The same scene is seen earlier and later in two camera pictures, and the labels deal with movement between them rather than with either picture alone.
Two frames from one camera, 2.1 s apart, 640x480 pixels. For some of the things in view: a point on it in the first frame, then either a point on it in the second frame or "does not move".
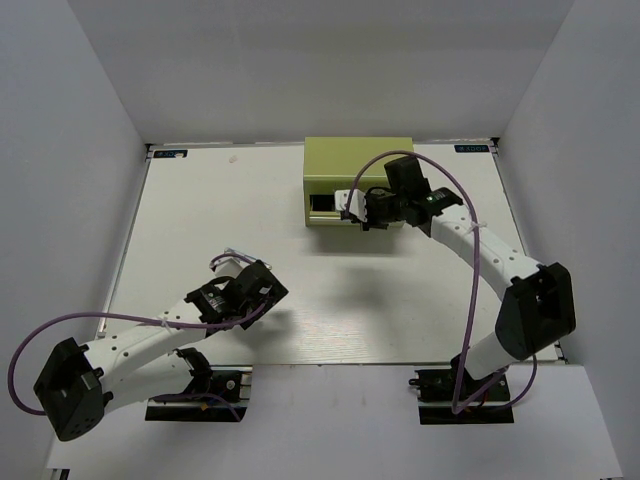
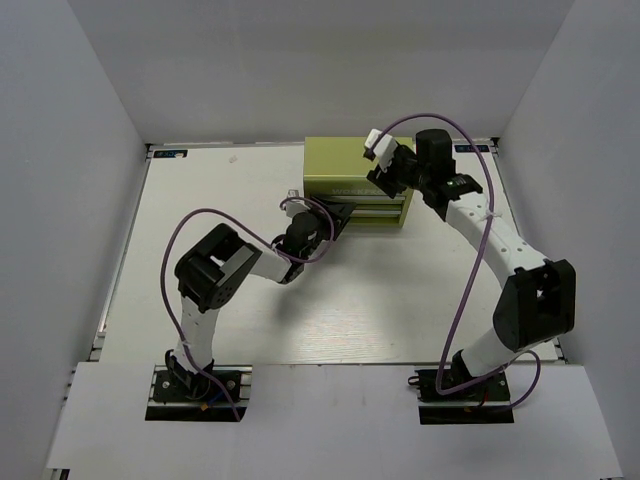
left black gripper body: (275, 294) -> (323, 232)
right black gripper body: (382, 210) -> (406, 163)
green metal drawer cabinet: (329, 165) does not move
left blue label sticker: (170, 153) does not move
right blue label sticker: (472, 148) does not move
